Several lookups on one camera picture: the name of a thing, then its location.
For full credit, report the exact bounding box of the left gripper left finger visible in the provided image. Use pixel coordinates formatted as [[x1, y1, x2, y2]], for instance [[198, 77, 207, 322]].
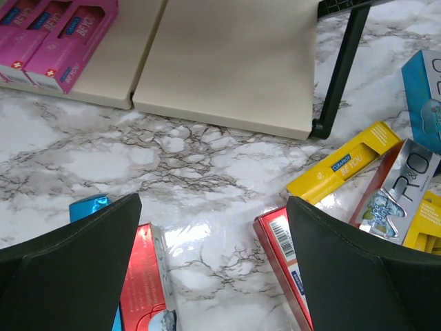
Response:
[[1, 193, 142, 330]]

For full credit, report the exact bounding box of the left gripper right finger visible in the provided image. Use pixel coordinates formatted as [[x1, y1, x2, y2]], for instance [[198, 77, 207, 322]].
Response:
[[287, 197, 440, 330]]

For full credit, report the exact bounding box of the pink toothpaste box back side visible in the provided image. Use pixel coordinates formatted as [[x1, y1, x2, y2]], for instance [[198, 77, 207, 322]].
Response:
[[24, 0, 119, 94]]

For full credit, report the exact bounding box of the pink toothpaste box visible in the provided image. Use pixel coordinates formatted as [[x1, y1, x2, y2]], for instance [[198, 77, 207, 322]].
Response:
[[24, 0, 119, 94], [1, 1, 72, 86], [1, 0, 39, 65]]

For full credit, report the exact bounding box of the beige three-tier shelf rack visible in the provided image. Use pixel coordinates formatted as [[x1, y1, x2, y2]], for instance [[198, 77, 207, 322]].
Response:
[[1, 1, 373, 139]]

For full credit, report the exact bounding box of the blue metallic toothpaste box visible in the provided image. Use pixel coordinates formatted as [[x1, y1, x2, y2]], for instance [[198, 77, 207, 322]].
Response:
[[68, 193, 113, 331]]

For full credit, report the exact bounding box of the red R&O toothpaste box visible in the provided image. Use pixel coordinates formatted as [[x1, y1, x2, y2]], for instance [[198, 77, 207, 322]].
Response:
[[120, 223, 178, 331]]

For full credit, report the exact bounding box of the silver red R&O box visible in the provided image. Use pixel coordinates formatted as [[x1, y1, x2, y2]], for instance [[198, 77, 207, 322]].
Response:
[[349, 139, 440, 245]]

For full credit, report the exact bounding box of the yellow toothpaste box middle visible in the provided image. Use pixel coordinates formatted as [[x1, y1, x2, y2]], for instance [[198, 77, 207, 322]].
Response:
[[402, 191, 440, 256]]

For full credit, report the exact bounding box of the yellow toothpaste box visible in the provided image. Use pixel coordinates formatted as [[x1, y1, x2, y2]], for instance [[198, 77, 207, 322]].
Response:
[[286, 121, 401, 204], [402, 191, 440, 256]]

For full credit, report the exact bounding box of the red toothpaste box barcode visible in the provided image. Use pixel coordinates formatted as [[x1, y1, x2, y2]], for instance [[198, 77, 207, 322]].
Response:
[[253, 207, 314, 330]]

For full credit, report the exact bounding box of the yellow toothpaste box upper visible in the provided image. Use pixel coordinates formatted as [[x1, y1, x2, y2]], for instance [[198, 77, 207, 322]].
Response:
[[286, 121, 401, 204]]

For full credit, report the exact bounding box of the silver R&O box upper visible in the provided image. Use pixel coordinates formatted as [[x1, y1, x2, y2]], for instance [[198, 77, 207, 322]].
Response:
[[401, 50, 440, 154]]

